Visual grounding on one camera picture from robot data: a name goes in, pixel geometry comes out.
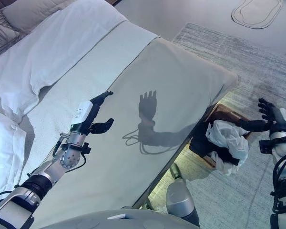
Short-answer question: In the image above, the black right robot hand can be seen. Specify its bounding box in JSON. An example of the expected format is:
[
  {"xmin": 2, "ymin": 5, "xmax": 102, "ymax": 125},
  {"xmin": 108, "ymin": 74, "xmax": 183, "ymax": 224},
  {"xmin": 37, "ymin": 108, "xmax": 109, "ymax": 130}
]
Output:
[{"xmin": 239, "ymin": 98, "xmax": 286, "ymax": 136}]

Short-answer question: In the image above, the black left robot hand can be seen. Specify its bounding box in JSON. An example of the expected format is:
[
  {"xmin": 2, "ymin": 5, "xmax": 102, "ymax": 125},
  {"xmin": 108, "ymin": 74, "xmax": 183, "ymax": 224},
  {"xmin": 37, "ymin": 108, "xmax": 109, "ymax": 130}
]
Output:
[{"xmin": 70, "ymin": 90, "xmax": 115, "ymax": 135}]

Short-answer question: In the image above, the white garment with blue label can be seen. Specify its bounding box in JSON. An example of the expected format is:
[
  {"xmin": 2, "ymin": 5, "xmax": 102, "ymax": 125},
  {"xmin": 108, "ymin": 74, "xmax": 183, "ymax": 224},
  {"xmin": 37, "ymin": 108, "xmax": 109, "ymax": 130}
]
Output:
[{"xmin": 205, "ymin": 119, "xmax": 251, "ymax": 161}]

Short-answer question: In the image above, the black garment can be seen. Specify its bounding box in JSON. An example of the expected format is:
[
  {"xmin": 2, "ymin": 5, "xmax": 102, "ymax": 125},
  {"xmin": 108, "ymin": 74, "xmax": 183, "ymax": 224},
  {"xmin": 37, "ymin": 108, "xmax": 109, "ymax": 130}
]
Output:
[{"xmin": 190, "ymin": 121, "xmax": 240, "ymax": 166}]

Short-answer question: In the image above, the woven wicker basket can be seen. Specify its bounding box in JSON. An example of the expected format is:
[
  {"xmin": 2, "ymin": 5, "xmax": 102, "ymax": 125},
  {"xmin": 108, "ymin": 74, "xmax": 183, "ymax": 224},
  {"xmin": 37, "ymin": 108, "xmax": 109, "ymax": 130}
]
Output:
[{"xmin": 188, "ymin": 103, "xmax": 253, "ymax": 168}]

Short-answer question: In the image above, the bed with beige cover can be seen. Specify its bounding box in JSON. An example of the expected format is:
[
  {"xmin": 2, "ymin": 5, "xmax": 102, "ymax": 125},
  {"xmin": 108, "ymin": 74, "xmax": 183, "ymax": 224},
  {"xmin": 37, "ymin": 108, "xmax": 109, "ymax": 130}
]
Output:
[{"xmin": 0, "ymin": 0, "xmax": 240, "ymax": 224}]

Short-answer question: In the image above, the white duvet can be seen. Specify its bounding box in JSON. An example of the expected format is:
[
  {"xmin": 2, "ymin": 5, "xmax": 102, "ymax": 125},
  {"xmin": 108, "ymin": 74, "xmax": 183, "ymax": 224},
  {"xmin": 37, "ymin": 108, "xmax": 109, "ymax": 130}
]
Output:
[{"xmin": 0, "ymin": 0, "xmax": 130, "ymax": 199}]

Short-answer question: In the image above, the small oval floor mat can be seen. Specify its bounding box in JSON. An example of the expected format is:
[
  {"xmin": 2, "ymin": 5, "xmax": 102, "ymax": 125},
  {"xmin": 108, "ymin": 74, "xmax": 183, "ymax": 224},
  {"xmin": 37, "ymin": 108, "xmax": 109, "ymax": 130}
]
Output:
[{"xmin": 230, "ymin": 0, "xmax": 283, "ymax": 30}]

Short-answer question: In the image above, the grey robot torso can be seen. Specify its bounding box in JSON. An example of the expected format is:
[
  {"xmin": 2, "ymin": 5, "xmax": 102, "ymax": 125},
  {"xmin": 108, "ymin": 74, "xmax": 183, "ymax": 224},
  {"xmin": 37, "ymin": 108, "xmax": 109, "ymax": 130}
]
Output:
[{"xmin": 33, "ymin": 208, "xmax": 201, "ymax": 229}]

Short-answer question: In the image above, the plain beige pillow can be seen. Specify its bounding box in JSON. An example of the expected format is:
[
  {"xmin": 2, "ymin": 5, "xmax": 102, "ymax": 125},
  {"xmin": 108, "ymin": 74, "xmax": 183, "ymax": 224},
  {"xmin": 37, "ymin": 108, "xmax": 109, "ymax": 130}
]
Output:
[{"xmin": 2, "ymin": 0, "xmax": 70, "ymax": 34}]

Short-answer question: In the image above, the patterned decorative cushion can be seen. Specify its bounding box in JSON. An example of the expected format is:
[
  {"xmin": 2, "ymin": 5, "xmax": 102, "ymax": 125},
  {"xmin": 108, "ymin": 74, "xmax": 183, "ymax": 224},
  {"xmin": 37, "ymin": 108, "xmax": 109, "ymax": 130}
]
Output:
[{"xmin": 0, "ymin": 10, "xmax": 21, "ymax": 60}]

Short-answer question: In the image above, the silver right robot leg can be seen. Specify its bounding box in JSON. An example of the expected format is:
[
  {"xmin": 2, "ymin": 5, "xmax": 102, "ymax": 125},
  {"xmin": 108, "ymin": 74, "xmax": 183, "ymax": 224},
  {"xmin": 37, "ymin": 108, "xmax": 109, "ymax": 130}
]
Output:
[{"xmin": 165, "ymin": 163, "xmax": 201, "ymax": 227}]

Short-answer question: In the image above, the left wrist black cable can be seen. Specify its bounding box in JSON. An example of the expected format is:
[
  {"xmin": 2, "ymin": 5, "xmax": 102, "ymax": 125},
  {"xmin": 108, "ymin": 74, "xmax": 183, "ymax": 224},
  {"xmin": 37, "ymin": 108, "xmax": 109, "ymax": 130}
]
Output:
[{"xmin": 52, "ymin": 132, "xmax": 87, "ymax": 170}]

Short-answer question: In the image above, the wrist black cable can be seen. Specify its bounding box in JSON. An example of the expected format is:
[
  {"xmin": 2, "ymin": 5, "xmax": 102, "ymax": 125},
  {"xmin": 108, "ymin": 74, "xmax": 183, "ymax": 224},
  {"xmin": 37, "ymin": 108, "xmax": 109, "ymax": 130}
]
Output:
[
  {"xmin": 52, "ymin": 132, "xmax": 87, "ymax": 170},
  {"xmin": 269, "ymin": 150, "xmax": 286, "ymax": 213}
]

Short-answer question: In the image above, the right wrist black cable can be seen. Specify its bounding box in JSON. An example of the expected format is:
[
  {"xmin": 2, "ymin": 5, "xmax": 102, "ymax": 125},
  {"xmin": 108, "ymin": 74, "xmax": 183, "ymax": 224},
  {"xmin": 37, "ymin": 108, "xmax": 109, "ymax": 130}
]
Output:
[{"xmin": 269, "ymin": 150, "xmax": 286, "ymax": 213}]

